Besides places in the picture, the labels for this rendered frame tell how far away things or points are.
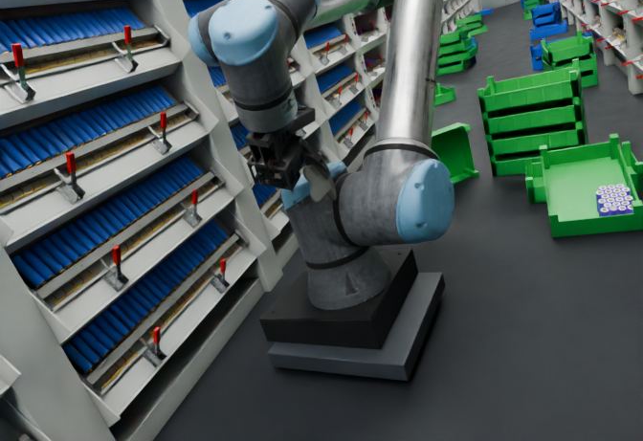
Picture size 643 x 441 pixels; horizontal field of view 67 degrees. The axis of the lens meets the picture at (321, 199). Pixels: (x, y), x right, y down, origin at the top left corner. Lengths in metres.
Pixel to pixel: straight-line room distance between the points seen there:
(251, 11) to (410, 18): 0.50
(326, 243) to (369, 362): 0.24
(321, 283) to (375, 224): 0.21
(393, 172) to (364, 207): 0.08
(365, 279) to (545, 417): 0.39
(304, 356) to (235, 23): 0.68
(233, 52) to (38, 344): 0.58
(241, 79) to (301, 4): 0.15
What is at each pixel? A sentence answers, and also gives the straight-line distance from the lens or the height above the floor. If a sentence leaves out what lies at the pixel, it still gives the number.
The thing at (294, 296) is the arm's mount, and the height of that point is 0.12.
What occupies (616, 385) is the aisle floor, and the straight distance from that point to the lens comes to 0.98.
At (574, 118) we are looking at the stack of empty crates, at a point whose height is 0.17.
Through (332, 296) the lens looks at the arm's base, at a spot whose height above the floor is 0.16.
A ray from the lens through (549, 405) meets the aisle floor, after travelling 0.94.
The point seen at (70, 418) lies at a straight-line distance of 0.99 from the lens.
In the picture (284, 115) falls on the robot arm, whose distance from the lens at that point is 0.71.
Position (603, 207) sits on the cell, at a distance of 1.39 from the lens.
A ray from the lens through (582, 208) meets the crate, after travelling 1.46.
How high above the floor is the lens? 0.67
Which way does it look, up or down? 19 degrees down
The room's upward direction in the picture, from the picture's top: 18 degrees counter-clockwise
